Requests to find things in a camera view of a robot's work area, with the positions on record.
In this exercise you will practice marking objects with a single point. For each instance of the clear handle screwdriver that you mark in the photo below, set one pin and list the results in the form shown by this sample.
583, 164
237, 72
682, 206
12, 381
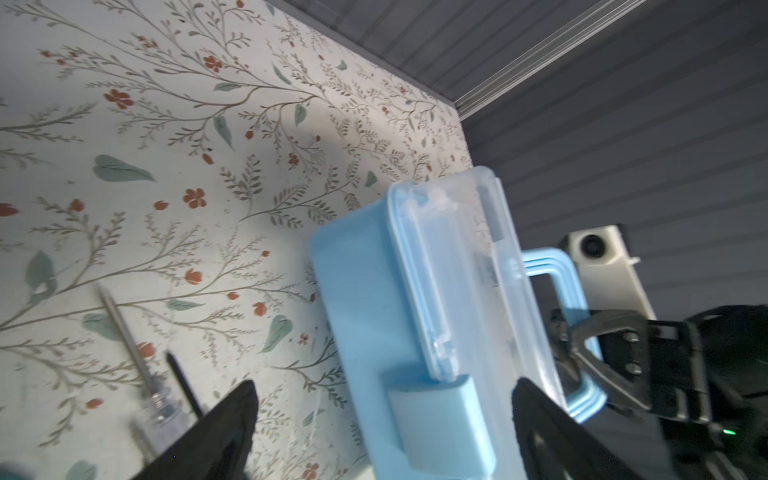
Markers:
141, 372

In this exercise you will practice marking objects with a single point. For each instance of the blue plastic tool box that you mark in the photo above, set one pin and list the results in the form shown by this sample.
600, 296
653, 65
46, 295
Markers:
428, 296

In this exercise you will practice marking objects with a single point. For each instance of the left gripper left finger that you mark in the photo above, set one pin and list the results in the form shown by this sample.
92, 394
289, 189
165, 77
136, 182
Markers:
217, 446

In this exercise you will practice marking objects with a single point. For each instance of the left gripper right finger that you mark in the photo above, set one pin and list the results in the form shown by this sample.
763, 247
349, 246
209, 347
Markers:
553, 445

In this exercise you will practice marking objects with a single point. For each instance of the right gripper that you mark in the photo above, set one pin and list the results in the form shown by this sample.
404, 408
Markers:
704, 378

